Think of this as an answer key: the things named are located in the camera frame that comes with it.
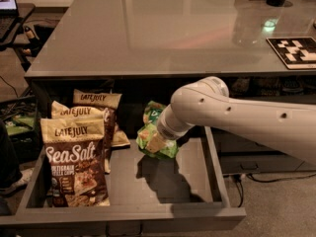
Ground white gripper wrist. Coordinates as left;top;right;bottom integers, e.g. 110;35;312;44
145;105;194;153

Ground green rice chip bag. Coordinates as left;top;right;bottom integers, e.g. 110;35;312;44
136;101;179;159

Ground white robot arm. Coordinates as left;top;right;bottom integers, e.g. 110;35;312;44
146;77;316;164

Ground rear Late July chip bag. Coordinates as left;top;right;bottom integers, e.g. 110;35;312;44
73;89;130;148

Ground late july chip bag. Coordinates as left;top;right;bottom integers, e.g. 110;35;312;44
51;101;115;173
73;89;130;148
40;117;110;207

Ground open grey top drawer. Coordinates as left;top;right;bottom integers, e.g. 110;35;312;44
0;127;246;237

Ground front Late July chip bag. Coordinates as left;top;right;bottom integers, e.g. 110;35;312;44
40;117;110;207

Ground middle Late July chip bag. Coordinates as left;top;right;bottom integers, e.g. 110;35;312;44
51;101;115;173

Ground grey cabinet lower drawers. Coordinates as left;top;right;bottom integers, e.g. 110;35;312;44
208;95;316;175

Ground black crate with items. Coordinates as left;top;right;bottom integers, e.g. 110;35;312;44
0;96;41;163

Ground person leg and shoe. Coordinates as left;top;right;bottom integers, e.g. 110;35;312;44
0;120;34;196

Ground black white fiducial marker board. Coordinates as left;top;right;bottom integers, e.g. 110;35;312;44
267;37;316;70

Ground dark side desk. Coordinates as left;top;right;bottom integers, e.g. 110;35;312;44
0;3;36;51

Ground laptop on side desk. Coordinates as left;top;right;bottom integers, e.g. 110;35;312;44
0;0;19;41

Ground black floor cable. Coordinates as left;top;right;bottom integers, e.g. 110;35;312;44
232;172;316;208

